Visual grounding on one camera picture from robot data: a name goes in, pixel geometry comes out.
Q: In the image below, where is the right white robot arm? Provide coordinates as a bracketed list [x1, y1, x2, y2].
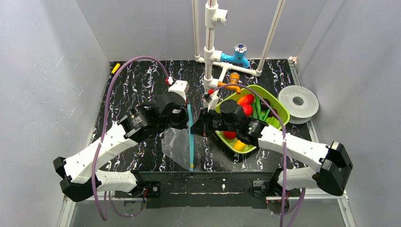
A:
[191, 99, 353, 196]

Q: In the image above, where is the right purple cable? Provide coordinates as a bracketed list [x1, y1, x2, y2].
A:
[208, 83, 306, 227]

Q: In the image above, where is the yellow screwdriver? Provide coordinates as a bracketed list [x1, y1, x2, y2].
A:
[111, 63, 121, 75]

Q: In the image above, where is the white PVC pipe frame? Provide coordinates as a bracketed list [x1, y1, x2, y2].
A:
[192, 0, 286, 104]

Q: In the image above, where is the white filament spool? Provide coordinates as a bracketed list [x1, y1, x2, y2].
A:
[278, 85, 319, 124]

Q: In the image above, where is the red toy strawberry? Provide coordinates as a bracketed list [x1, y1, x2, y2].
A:
[241, 105, 253, 117]

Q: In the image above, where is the purple cable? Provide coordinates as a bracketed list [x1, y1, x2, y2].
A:
[91, 55, 171, 222]
[208, 83, 306, 227]

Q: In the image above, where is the orange faucet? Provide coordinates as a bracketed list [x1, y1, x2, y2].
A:
[218, 72, 242, 94]

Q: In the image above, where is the dark brown toy fruit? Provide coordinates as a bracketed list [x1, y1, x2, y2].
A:
[269, 109, 278, 118]

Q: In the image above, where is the orange red toy fruit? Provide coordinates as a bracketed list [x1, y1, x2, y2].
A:
[237, 94, 254, 106]

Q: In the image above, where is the clear zip top bag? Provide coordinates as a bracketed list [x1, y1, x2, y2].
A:
[159, 104, 194, 171]

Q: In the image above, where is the red toy apple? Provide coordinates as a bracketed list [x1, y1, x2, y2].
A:
[223, 131, 236, 140]

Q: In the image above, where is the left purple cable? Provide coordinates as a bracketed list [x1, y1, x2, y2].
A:
[91, 55, 171, 222]

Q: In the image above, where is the blue faucet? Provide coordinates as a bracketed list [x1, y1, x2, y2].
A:
[220, 44, 250, 68]

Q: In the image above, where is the dark purple toy plum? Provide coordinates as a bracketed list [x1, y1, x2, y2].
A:
[260, 98, 270, 112]

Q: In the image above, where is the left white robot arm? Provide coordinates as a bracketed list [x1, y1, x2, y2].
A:
[53, 80, 189, 202]

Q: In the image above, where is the green toy bean pod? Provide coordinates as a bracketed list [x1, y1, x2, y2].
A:
[253, 94, 263, 120]

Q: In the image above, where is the green plastic basket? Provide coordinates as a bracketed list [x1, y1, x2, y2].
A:
[215, 85, 290, 154]

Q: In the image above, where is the yellow orange toy mango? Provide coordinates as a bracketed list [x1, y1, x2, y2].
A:
[233, 140, 247, 152]

